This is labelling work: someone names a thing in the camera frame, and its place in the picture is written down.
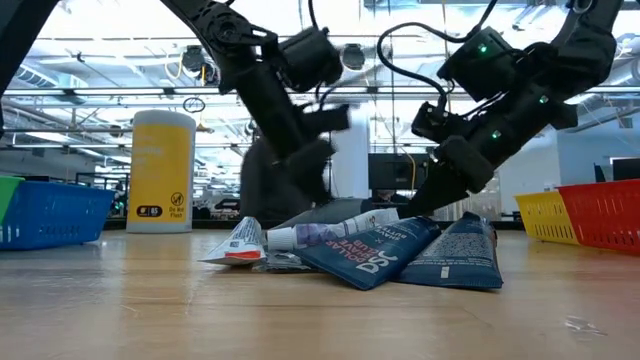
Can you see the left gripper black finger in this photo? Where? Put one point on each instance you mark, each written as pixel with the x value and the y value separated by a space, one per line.
pixel 270 190
pixel 315 170

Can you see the person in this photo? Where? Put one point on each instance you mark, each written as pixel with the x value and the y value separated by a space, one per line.
pixel 387 196

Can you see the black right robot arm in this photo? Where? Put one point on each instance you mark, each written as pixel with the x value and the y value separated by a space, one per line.
pixel 590 45

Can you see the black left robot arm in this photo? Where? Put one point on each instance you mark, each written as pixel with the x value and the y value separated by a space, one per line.
pixel 225 30

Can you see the yellow plastic basket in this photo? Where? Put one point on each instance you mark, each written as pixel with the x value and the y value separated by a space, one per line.
pixel 545 217

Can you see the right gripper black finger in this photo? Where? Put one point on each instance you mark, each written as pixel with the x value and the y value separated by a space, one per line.
pixel 435 195

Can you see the white travel toothpaste tube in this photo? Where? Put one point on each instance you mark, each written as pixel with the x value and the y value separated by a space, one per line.
pixel 320 232
pixel 240 245

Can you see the black aluminium table frame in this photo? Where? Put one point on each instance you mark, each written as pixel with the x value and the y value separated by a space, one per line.
pixel 210 224

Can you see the yellow wipes canister white lid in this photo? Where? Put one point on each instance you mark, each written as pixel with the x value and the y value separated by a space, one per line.
pixel 160 170

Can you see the red plastic basket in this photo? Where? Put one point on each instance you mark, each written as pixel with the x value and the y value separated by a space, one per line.
pixel 605 215

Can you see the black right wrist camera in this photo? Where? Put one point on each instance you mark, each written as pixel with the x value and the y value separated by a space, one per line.
pixel 430 122

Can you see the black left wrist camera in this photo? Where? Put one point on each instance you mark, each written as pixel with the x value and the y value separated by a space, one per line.
pixel 325 119

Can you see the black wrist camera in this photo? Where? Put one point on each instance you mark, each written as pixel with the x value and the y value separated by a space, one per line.
pixel 430 122
pixel 325 119

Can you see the green plastic basket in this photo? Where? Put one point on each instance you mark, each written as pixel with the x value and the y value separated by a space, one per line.
pixel 9 195

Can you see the blue plastic basket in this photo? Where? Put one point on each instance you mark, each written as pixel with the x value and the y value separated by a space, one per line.
pixel 50 215

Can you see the black computer monitor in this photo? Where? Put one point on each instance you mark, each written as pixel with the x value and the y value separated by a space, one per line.
pixel 397 172
pixel 627 169

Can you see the navy blue shave tube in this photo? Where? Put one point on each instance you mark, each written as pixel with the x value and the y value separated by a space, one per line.
pixel 365 255
pixel 455 255

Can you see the black comb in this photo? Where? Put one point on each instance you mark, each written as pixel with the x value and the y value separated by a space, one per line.
pixel 280 262

